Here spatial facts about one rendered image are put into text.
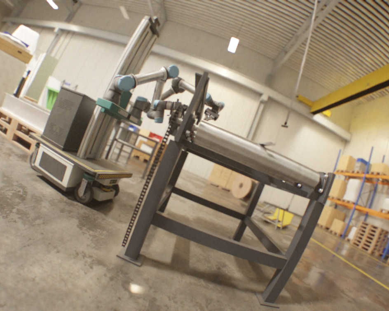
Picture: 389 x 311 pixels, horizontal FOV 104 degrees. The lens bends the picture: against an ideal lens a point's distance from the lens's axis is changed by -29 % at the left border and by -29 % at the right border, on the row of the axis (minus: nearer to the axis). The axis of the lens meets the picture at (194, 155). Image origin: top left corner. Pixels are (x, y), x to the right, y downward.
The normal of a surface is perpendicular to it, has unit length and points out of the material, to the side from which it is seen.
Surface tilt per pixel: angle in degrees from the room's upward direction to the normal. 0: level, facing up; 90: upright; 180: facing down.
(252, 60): 90
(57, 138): 90
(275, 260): 90
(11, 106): 90
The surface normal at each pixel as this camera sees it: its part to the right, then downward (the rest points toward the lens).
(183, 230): 0.00, -0.03
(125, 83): 0.51, 0.29
